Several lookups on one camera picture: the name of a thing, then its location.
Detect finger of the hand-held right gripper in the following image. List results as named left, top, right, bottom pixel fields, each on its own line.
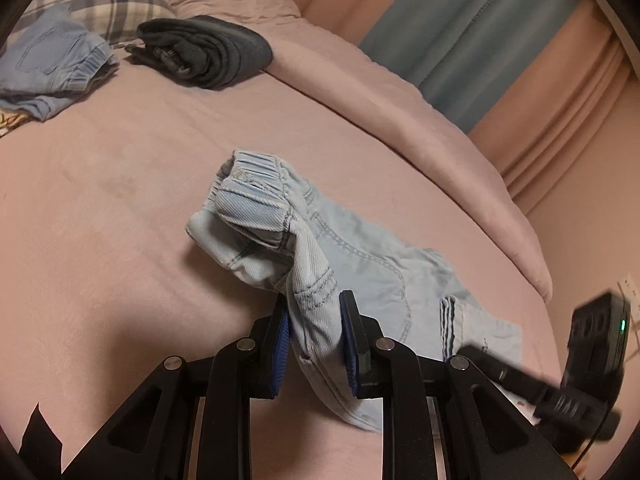
left=456, top=344, right=562, bottom=409

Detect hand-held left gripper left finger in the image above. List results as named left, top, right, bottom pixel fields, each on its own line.
left=60, top=292, right=292, bottom=480

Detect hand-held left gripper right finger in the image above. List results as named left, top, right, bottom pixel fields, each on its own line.
left=338, top=290, right=576, bottom=480

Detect light blue denim shorts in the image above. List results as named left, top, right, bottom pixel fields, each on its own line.
left=186, top=149, right=523, bottom=433

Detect dark folded pants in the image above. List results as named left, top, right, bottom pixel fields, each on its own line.
left=124, top=15, right=274, bottom=91

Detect pink bed sheet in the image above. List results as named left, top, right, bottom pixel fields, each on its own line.
left=0, top=40, right=571, bottom=480

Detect pink duvet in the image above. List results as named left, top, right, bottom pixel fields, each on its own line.
left=152, top=0, right=554, bottom=307

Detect blue curtain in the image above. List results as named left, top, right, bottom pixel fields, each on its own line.
left=357, top=0, right=610, bottom=136

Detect folded light blue jeans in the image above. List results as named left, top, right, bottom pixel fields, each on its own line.
left=0, top=6, right=121, bottom=122

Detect large plaid pillow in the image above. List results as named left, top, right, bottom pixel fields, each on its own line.
left=17, top=0, right=177, bottom=50

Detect white wall outlet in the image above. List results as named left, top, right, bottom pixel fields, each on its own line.
left=617, top=273, right=640, bottom=322

